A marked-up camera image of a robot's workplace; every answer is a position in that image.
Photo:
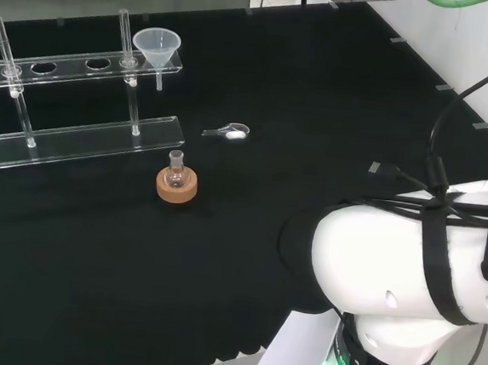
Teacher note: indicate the black bench cloth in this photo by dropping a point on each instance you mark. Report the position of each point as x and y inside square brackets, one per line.
[222, 232]

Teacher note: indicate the glass weighing funnel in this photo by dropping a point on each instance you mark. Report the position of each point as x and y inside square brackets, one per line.
[231, 132]

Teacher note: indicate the clear plastic funnel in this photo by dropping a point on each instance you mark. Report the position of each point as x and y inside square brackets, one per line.
[156, 47]

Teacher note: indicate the small round-bottom flask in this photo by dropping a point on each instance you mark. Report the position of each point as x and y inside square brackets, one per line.
[175, 175]

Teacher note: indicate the clear acrylic funnel stand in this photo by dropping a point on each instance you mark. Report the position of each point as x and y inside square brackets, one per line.
[81, 142]

